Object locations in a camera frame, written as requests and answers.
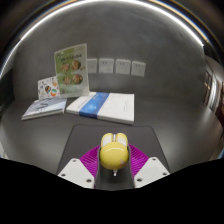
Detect yellow computer mouse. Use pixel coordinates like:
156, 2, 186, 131
99, 132, 130, 177

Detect white book with blue band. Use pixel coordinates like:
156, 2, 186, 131
65, 91, 136, 126

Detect dark grey mouse pad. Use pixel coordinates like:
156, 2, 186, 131
56, 124, 170, 176

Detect green food leaflet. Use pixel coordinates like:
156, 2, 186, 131
54, 43, 90, 99

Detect white wall socket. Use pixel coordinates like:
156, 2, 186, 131
87, 58, 98, 74
115, 58, 132, 76
130, 60, 147, 78
98, 58, 115, 75

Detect grey striped cover book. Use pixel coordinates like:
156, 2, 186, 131
21, 97, 68, 121

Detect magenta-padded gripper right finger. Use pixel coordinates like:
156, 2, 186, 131
128, 143, 171, 188

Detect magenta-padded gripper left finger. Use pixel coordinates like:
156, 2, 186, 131
57, 144, 102, 189

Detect white colourful sticker sheet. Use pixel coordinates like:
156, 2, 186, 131
37, 75, 61, 100

